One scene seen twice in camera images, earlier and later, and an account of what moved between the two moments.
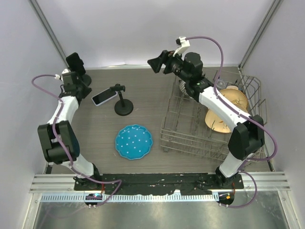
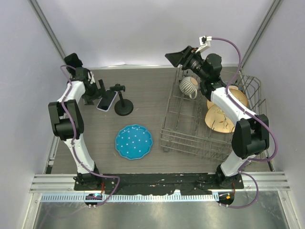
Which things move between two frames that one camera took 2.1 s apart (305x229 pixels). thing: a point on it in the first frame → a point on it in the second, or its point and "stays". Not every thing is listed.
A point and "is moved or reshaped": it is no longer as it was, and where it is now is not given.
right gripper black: [166, 56] → [182, 57]
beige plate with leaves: [215, 122] stays
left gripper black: [87, 89] → [88, 100]
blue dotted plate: [133, 141] stays
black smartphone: [75, 64] stays
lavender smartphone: [104, 96] is moved or reshaped
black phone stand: [123, 107] stays
